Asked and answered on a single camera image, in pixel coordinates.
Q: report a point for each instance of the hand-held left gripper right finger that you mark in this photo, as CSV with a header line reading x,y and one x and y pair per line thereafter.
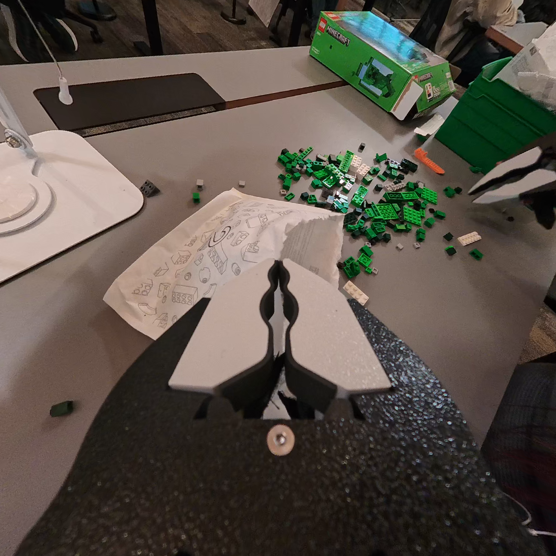
x,y
334,347

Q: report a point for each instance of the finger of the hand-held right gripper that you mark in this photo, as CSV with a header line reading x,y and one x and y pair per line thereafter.
x,y
521,158
534,184

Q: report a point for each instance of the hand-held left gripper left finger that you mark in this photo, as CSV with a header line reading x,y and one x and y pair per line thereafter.
x,y
221,343

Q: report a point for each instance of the white printed paper bag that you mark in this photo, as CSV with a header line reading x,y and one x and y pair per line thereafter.
x,y
195,260

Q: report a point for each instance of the pile of green toy bricks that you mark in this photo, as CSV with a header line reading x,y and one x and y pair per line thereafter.
x,y
386,210

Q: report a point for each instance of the grey desk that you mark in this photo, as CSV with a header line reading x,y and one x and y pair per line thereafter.
x,y
434,304

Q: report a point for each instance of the green plastic bin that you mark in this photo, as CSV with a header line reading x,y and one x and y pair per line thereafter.
x,y
478,121

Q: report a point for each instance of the white toy brick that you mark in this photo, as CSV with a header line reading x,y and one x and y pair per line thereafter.
x,y
364,170
355,161
355,292
468,238

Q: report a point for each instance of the orange brick separator tool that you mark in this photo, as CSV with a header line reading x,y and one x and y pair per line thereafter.
x,y
428,160

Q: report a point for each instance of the crumpled white paper bags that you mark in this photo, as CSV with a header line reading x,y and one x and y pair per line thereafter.
x,y
536,65

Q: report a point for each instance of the torn white paper scrap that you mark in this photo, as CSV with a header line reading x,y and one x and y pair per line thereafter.
x,y
430,126

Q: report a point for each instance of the wooden side table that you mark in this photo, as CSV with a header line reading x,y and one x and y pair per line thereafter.
x,y
512,34

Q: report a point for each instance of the dark grey toy brick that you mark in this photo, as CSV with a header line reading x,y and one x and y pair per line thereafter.
x,y
149,187

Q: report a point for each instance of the small dark green toy brick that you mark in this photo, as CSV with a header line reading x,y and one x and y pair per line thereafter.
x,y
61,408

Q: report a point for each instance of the person's plaid clothing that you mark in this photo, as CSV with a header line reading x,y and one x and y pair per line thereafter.
x,y
521,434

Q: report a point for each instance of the green toy set box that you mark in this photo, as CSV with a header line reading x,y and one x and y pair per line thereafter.
x,y
347,47

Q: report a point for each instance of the white lamp base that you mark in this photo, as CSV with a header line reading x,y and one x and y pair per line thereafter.
x,y
87,186

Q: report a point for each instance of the white hanging paper sheet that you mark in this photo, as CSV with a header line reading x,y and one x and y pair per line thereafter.
x,y
263,6

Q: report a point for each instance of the black stanchion base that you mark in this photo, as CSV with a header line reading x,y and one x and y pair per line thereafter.
x,y
233,16

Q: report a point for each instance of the black table leg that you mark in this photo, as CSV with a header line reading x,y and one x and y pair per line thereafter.
x,y
152,26

